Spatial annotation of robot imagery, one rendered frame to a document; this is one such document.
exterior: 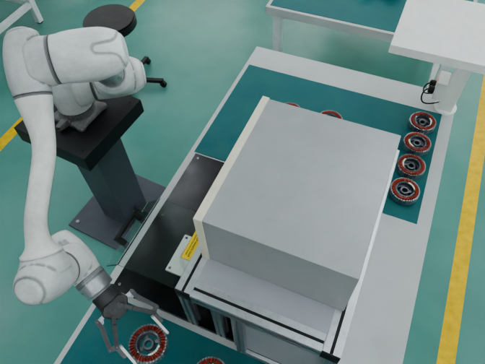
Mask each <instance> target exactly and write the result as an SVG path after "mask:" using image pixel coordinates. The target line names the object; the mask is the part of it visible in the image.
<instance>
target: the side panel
mask: <svg viewBox="0 0 485 364"><path fill-rule="evenodd" d="M232 324H233V329H234V333H235V341H236V347H237V351H238V352H240V351H241V350H242V353H243V354H245V355H247V356H249V357H252V358H254V359H256V360H259V361H261V362H262V363H265V364H336V363H333V362H331V361H330V360H326V359H325V358H322V357H320V356H317V355H315V354H312V353H311V352H308V351H306V350H303V349H301V348H299V347H296V346H294V345H292V344H290V343H287V342H284V341H282V340H280V339H277V338H276V337H272V336H271V335H268V334H266V333H263V332H261V331H258V330H257V329H254V328H252V327H250V326H247V325H245V324H242V323H240V322H238V321H235V320H232Z"/></svg>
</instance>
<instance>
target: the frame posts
mask: <svg viewBox="0 0 485 364"><path fill-rule="evenodd" d="M178 297H179V296H178ZM179 299H180V302H181V304H182V307H183V309H184V311H185V314H186V316H187V318H188V321H189V323H190V324H192V323H194V325H195V326H198V320H199V321H200V320H201V316H200V313H199V311H198V307H197V305H196V304H195V303H193V302H190V301H189V300H186V299H184V298H181V297H179ZM210 311H211V316H212V318H213V322H214V326H215V329H216V332H217V335H218V336H220V335H222V338H226V336H227V334H226V332H227V333H228V331H229V328H228V323H227V317H226V316H223V315H222V314H219V313H217V312H214V311H212V310H210Z"/></svg>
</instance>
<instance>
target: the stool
mask: <svg viewBox="0 0 485 364"><path fill-rule="evenodd" d="M136 24H137V19H136V15H135V13H134V11H133V10H132V9H130V8H129V7H127V6H124V5H120V4H107V5H104V6H99V7H98V8H96V9H93V10H92V11H91V12H89V13H88V14H87V16H86V17H85V18H84V20H83V27H107V28H110V29H114V30H117V31H118V32H119V33H120V34H121V35H122V36H123V37H126V36H127V35H129V34H130V33H131V32H132V31H133V30H134V28H135V27H136ZM141 62H142V63H143V65H145V64H150V63H151V60H150V59H149V57H148V56H145V57H144V58H143V59H142V60H141ZM146 79H147V82H149V83H160V85H161V86H162V87H166V86H167V83H166V81H164V79H163V78H152V77H146Z"/></svg>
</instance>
